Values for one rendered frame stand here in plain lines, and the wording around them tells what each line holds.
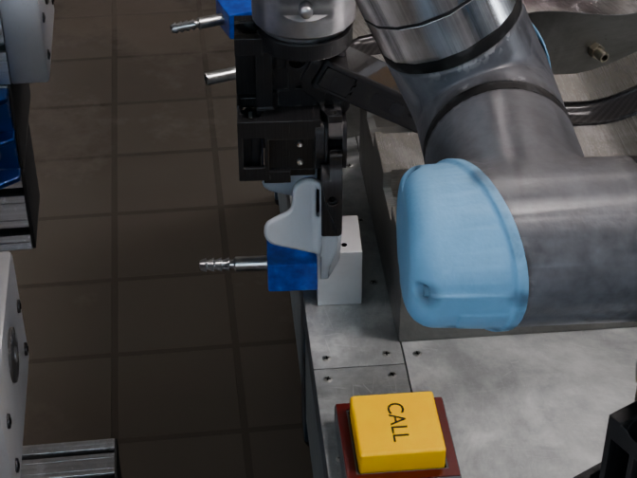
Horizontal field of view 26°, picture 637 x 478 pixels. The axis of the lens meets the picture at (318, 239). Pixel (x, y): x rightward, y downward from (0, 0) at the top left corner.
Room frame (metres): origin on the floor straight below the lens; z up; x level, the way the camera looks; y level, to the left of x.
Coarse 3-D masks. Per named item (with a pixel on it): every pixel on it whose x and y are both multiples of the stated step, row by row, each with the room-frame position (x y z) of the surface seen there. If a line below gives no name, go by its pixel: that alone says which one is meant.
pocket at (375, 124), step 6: (372, 114) 1.04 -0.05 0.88; (372, 120) 1.03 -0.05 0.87; (378, 120) 1.04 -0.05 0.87; (384, 120) 1.04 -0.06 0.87; (372, 126) 1.02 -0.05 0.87; (378, 126) 1.04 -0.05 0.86; (384, 126) 1.04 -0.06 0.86; (390, 126) 1.04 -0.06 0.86; (396, 126) 1.04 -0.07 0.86; (402, 126) 1.04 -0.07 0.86; (372, 132) 1.01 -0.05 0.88; (384, 132) 1.03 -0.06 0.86; (390, 132) 1.03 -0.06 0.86; (396, 132) 1.03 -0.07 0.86; (402, 132) 1.03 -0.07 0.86; (372, 138) 1.00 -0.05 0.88
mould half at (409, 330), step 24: (600, 72) 1.09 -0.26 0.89; (624, 72) 1.08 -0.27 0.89; (576, 96) 1.06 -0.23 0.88; (600, 96) 1.06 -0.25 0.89; (360, 120) 1.08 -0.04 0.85; (624, 120) 1.01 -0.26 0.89; (360, 144) 1.07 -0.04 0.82; (384, 144) 0.97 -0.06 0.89; (408, 144) 0.97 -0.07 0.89; (600, 144) 0.98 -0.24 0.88; (624, 144) 0.98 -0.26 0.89; (384, 168) 0.93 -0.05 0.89; (408, 168) 0.93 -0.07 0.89; (384, 216) 0.92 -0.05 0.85; (384, 240) 0.91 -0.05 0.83; (384, 264) 0.91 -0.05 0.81; (408, 312) 0.82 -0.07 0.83; (408, 336) 0.82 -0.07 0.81; (432, 336) 0.82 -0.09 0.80; (456, 336) 0.83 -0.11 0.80; (480, 336) 0.83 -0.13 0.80
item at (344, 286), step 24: (360, 240) 0.88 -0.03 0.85; (216, 264) 0.88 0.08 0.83; (240, 264) 0.88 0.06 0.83; (264, 264) 0.88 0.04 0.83; (288, 264) 0.87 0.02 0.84; (312, 264) 0.87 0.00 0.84; (360, 264) 0.87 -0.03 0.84; (288, 288) 0.87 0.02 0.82; (312, 288) 0.87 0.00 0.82; (336, 288) 0.87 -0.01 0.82; (360, 288) 0.87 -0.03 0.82
